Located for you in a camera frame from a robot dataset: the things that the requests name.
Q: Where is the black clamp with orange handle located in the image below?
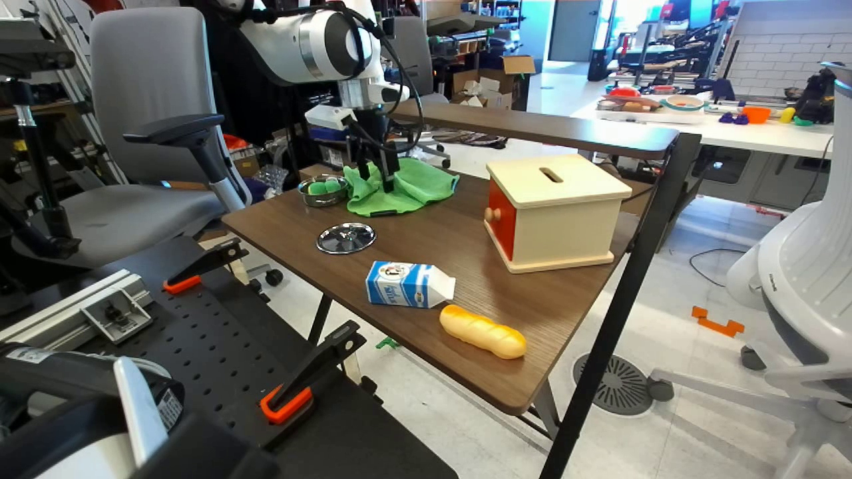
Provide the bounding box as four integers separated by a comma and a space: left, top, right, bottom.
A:
160, 237, 249, 298
257, 319, 368, 429

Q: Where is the black perforated workbench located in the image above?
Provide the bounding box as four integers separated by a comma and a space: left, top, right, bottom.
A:
0, 234, 459, 479

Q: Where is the round floor grate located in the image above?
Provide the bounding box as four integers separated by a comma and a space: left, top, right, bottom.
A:
569, 354, 675, 419

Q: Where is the grey office chair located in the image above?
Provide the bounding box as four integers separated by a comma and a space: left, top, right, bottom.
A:
11, 6, 256, 270

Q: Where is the black desk device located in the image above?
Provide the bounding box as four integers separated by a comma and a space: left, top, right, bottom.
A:
794, 66, 841, 127

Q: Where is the orange floor marker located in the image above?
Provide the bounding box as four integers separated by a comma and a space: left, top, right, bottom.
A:
688, 303, 747, 342

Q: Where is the white work table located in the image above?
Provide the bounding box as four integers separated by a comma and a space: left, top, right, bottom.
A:
591, 88, 841, 162

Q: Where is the white mesh office chair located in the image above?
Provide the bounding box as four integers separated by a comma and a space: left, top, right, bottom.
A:
650, 61, 852, 479

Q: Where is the green towel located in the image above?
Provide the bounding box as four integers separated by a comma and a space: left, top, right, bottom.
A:
341, 154, 463, 218

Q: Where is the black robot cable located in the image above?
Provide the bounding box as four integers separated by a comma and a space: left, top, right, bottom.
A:
329, 4, 425, 137

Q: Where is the open cardboard box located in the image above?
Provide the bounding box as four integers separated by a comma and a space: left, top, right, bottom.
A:
447, 53, 541, 115

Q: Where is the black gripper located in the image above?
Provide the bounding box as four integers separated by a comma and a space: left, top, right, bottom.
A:
342, 103, 401, 195

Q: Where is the black looped floor cable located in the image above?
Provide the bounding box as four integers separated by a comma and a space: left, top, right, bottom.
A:
686, 245, 740, 290

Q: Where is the steel pot lid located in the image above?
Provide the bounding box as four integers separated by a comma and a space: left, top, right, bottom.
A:
313, 222, 377, 258

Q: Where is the blue and white milk carton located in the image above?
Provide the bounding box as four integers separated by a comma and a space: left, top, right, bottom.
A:
361, 258, 457, 311

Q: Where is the brown raised shelf board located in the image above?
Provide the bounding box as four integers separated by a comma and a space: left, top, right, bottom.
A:
393, 98, 702, 161

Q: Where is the aluminium extrusion rail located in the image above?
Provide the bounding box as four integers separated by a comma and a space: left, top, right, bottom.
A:
0, 267, 143, 351

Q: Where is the green and yellow toy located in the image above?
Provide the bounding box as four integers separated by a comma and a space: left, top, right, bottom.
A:
306, 177, 342, 199

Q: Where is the black metal table frame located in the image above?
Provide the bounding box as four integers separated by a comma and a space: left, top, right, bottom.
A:
304, 130, 706, 479

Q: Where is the yellow bread loaf toy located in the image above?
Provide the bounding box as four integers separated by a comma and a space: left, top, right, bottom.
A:
435, 300, 530, 362

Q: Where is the white pegboard panel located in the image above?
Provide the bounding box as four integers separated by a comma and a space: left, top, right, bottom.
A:
720, 29, 852, 101

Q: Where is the white and black rounded device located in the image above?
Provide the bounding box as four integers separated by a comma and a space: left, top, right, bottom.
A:
0, 348, 189, 479

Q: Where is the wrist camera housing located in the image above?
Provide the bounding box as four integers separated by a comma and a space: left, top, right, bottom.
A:
304, 103, 356, 137

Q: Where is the wooden box with red drawer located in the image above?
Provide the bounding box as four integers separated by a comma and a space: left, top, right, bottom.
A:
482, 151, 632, 278

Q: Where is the small steel pot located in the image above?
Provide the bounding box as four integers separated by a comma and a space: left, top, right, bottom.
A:
297, 171, 350, 211

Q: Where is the grey mounting plate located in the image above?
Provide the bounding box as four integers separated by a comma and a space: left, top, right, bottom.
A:
80, 287, 155, 347

